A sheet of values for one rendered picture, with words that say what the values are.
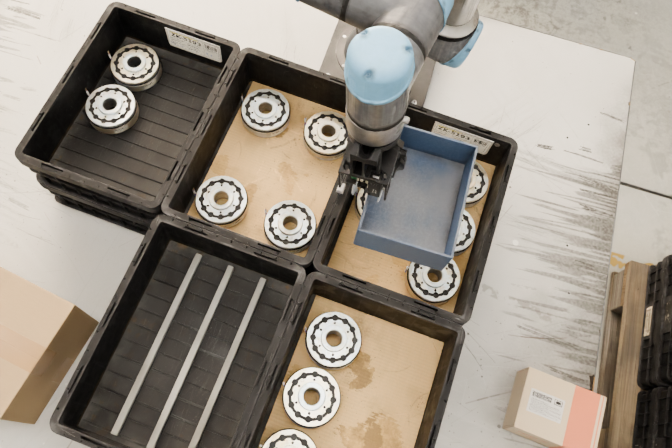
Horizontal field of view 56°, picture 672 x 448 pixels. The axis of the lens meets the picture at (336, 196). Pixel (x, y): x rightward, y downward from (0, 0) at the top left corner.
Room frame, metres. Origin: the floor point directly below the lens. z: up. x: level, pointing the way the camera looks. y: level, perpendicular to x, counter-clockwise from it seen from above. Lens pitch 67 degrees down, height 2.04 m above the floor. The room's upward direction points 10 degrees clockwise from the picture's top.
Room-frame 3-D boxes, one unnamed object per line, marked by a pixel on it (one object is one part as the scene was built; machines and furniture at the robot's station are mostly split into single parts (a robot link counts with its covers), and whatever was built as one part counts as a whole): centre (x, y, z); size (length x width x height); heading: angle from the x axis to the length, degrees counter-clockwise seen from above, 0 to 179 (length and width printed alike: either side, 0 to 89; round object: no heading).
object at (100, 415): (0.15, 0.21, 0.87); 0.40 x 0.30 x 0.11; 169
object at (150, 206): (0.60, 0.43, 0.92); 0.40 x 0.30 x 0.02; 169
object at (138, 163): (0.60, 0.43, 0.87); 0.40 x 0.30 x 0.11; 169
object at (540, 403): (0.17, -0.50, 0.74); 0.16 x 0.12 x 0.07; 78
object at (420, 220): (0.42, -0.13, 1.10); 0.20 x 0.15 x 0.07; 173
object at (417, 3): (0.52, -0.04, 1.42); 0.11 x 0.11 x 0.08; 73
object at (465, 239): (0.47, -0.24, 0.86); 0.10 x 0.10 x 0.01
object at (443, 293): (0.37, -0.21, 0.86); 0.10 x 0.10 x 0.01
